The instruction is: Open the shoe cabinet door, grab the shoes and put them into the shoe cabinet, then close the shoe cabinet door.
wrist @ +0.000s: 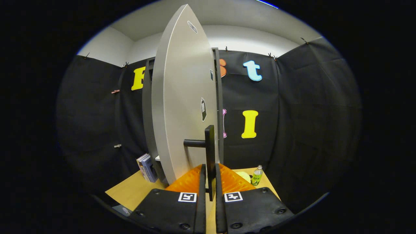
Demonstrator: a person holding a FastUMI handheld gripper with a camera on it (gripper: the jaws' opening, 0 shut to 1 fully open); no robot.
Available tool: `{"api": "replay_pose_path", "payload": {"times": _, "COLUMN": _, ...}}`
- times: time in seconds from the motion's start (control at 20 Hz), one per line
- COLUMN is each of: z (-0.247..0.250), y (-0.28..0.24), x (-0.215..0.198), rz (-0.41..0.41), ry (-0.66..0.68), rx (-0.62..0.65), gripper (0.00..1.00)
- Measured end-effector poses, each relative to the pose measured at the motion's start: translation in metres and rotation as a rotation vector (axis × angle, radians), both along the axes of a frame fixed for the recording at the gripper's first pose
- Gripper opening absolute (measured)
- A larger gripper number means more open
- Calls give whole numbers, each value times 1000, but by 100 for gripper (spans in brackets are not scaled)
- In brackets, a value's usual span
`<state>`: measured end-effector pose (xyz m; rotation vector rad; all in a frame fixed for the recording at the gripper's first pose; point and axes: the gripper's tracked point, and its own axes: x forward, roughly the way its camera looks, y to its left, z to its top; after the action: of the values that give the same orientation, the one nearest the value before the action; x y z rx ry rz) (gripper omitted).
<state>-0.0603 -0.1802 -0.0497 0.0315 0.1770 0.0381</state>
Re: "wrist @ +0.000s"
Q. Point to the blue-grey book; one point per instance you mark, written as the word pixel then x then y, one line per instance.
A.
pixel 150 169

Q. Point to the beige shoe cabinet door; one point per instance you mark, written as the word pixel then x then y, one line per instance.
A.
pixel 182 97

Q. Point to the pale yellow round object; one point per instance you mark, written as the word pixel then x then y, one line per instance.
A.
pixel 244 177

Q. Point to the green label plastic bottle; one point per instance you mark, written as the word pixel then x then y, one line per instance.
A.
pixel 256 177

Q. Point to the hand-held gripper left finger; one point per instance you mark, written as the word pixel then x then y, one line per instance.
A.
pixel 201 208

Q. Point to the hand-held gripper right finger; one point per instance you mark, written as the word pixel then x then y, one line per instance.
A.
pixel 220 208

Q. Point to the black backdrop cloth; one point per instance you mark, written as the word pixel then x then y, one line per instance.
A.
pixel 308 113

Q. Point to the long ceiling light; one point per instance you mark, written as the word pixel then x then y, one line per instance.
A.
pixel 268 3

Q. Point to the white cover book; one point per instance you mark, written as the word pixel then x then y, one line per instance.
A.
pixel 141 164

